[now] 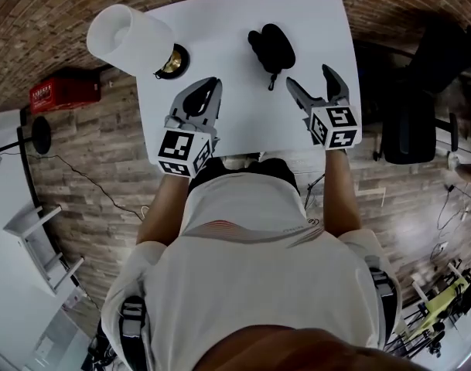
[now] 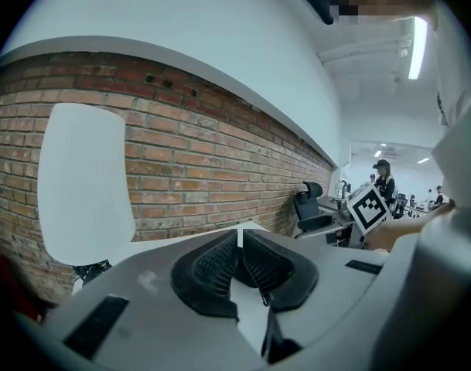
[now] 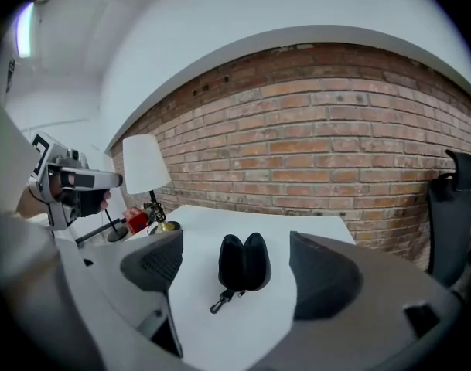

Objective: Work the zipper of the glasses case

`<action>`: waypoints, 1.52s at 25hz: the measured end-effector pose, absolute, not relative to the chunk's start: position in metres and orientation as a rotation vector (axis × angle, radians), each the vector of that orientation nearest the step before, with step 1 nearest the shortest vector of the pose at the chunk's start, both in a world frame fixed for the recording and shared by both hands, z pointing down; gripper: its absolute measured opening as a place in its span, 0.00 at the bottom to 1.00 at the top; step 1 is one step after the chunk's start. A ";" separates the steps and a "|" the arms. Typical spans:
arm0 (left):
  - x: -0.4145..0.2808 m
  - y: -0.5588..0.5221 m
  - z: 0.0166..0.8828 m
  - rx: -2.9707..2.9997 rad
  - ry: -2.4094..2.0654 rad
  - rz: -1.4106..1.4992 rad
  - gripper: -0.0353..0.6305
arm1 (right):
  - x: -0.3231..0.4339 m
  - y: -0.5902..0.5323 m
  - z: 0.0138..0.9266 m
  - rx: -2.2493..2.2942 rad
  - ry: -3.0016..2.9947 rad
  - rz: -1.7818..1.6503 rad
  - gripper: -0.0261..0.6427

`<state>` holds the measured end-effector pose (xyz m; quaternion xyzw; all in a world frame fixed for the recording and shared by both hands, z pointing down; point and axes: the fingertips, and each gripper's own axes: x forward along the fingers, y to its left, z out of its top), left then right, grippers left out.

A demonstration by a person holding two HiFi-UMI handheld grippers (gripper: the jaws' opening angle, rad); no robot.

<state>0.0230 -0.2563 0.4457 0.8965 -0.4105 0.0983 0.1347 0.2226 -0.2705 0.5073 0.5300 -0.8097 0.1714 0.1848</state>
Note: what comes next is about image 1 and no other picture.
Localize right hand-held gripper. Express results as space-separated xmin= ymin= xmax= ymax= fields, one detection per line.
xmin=286 ymin=64 xmax=362 ymax=151

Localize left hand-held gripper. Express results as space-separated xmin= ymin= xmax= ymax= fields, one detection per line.
xmin=156 ymin=77 xmax=223 ymax=178

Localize black zippered case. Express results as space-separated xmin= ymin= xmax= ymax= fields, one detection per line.
xmin=247 ymin=23 xmax=297 ymax=91

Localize person's right forearm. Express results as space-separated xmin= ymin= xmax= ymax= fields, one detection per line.
xmin=322 ymin=148 xmax=362 ymax=239

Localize person's left forearm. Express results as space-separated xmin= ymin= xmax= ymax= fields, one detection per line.
xmin=136 ymin=172 xmax=189 ymax=247

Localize white table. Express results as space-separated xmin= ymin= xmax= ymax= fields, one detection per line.
xmin=136 ymin=0 xmax=363 ymax=166

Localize person's black shorts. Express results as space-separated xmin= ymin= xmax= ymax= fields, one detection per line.
xmin=188 ymin=157 xmax=301 ymax=196

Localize white shade table lamp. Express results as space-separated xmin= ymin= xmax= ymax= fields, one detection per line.
xmin=86 ymin=4 xmax=190 ymax=80

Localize black office chair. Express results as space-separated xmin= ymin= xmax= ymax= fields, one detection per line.
xmin=354 ymin=25 xmax=471 ymax=165

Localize red box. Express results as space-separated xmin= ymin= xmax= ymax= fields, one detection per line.
xmin=29 ymin=76 xmax=103 ymax=115

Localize grey desk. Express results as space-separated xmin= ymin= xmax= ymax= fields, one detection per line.
xmin=435 ymin=63 xmax=471 ymax=158

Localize black standing fan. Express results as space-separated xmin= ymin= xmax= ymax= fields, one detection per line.
xmin=0 ymin=116 xmax=53 ymax=175

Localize person's white shirt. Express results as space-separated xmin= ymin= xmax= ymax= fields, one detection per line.
xmin=101 ymin=174 xmax=402 ymax=371

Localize yellow-green board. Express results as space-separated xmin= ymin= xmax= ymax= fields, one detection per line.
xmin=424 ymin=276 xmax=471 ymax=332

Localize large white desk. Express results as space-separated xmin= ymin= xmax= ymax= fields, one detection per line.
xmin=0 ymin=108 xmax=85 ymax=371

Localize person's face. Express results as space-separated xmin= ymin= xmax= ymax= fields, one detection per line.
xmin=198 ymin=325 xmax=471 ymax=371

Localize black metal rack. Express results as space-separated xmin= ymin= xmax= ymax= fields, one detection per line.
xmin=87 ymin=322 xmax=120 ymax=371

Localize thin black dangling cable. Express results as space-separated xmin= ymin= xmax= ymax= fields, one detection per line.
xmin=305 ymin=174 xmax=326 ymax=209

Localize black fan power cable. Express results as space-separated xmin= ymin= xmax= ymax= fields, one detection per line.
xmin=49 ymin=155 xmax=143 ymax=220

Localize grey right backpack strap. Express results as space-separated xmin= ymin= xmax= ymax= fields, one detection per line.
xmin=368 ymin=267 xmax=397 ymax=347

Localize grey backpack strap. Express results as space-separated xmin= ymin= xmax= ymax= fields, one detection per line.
xmin=118 ymin=295 xmax=147 ymax=371
xmin=368 ymin=267 xmax=397 ymax=347

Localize grey left backpack strap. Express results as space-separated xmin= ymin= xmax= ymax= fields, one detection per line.
xmin=118 ymin=295 xmax=147 ymax=371

